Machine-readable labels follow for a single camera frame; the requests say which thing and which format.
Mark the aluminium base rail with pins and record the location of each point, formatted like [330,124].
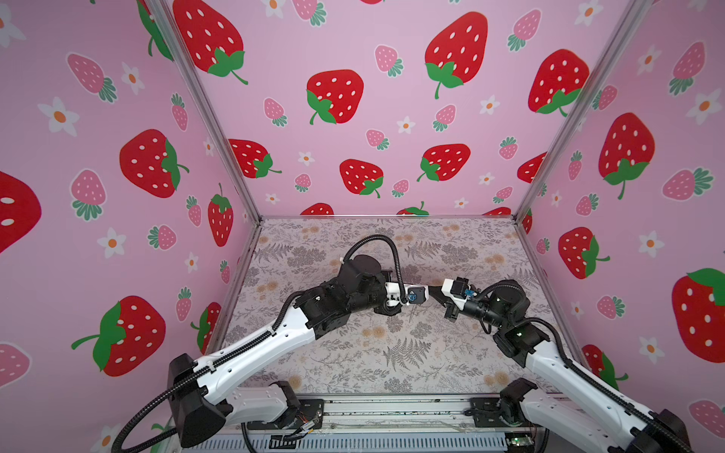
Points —
[423,423]

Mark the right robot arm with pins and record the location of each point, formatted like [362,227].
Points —
[599,418]

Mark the right aluminium corner post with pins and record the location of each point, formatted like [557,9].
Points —
[624,31]

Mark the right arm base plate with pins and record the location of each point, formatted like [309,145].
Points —
[498,413]

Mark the left aluminium corner post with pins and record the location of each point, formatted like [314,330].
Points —
[170,32]

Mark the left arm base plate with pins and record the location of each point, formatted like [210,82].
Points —
[309,410]

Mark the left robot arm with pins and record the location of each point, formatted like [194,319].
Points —
[207,394]

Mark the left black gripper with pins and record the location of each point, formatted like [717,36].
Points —
[385,310]

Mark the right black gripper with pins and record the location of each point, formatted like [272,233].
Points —
[452,311]

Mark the aluminium corner post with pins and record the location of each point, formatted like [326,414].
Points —
[170,32]
[624,31]

